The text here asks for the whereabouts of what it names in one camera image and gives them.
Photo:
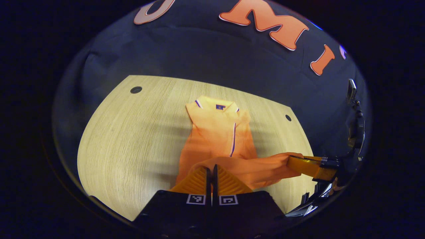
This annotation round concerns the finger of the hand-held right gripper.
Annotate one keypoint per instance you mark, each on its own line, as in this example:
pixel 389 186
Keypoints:
pixel 315 169

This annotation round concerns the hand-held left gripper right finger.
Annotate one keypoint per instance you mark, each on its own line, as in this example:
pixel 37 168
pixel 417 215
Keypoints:
pixel 245 215

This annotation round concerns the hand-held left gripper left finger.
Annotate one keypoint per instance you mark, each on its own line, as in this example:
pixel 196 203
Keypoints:
pixel 179 215

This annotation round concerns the orange T-shirt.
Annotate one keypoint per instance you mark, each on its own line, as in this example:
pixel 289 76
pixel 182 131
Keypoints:
pixel 215 132

